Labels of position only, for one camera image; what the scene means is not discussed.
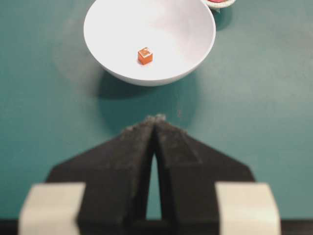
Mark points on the white round bowl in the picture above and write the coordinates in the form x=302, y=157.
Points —
x=179, y=33

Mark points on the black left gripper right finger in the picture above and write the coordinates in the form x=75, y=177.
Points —
x=205, y=192

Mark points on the small orange-red cube block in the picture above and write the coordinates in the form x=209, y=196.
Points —
x=144, y=56

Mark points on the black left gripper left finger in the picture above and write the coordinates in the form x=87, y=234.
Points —
x=95, y=192

